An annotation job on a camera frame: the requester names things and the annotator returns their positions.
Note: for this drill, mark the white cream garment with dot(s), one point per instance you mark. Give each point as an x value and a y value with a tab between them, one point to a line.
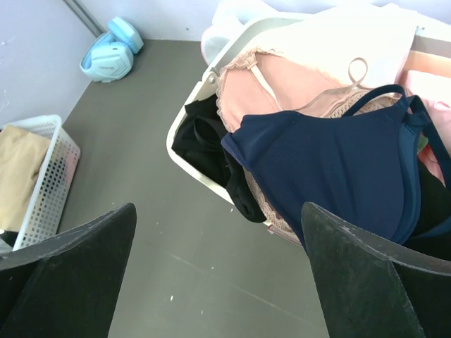
343	42

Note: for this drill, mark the light blue headphones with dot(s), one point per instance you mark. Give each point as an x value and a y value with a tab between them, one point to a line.
111	56

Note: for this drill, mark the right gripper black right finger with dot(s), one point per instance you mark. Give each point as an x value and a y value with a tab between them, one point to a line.
369	286

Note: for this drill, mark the beige folded cloth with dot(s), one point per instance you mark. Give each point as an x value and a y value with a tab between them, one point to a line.
22	154

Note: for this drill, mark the navy blue bra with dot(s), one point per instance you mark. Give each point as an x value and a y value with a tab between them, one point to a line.
362	167

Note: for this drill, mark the peach lace bra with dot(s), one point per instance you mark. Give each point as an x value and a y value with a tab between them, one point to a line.
261	82

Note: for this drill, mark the pink garment in basket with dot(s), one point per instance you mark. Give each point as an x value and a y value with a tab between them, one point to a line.
428	76

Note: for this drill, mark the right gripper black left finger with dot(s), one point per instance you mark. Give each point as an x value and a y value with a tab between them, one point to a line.
68	285

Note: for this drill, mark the cream laundry basket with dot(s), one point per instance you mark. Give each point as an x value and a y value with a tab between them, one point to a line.
311	112

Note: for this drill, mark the black garment in basket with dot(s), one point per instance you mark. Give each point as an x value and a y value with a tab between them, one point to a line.
198	141

